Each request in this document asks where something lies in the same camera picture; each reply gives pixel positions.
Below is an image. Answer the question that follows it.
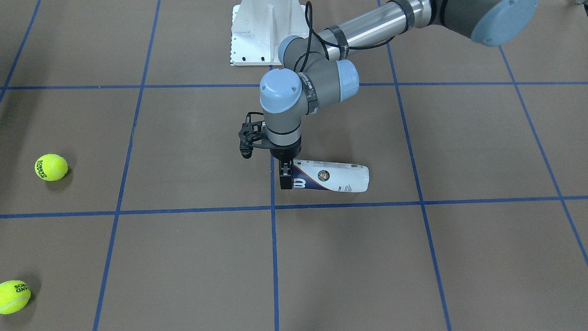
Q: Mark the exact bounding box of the tennis ball near desk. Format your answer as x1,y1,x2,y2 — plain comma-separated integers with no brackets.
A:
35,154,69,182

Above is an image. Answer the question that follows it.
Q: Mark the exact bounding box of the brown paper table cover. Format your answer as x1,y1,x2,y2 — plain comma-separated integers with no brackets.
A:
1,0,588,331

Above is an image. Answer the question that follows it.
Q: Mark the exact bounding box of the white tennis ball can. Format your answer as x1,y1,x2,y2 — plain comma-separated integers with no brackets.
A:
292,160,370,193

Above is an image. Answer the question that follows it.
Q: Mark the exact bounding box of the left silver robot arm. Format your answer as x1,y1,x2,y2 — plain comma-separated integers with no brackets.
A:
239,0,538,193

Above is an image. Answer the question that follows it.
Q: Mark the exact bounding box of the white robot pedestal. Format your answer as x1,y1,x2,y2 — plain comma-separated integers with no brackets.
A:
230,0,308,66

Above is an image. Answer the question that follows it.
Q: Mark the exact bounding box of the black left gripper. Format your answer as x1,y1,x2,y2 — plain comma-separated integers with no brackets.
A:
270,143,302,190

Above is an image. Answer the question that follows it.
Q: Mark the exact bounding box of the tennis ball far from desk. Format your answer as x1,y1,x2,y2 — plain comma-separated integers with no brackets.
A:
0,280,31,314

